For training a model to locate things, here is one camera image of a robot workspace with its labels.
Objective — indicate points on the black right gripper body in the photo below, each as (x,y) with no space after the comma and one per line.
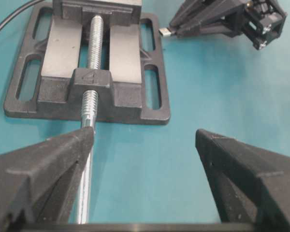
(263,22)

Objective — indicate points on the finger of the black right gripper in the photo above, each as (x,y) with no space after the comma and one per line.
(205,11)
(229,25)

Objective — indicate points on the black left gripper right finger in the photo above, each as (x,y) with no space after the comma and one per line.
(249,184)

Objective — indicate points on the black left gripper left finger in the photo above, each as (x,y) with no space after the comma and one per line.
(39,183)

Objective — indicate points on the black cast iron vise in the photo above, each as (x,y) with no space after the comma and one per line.
(47,82)

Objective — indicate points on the silver vise screw handle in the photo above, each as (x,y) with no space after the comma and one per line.
(89,113)

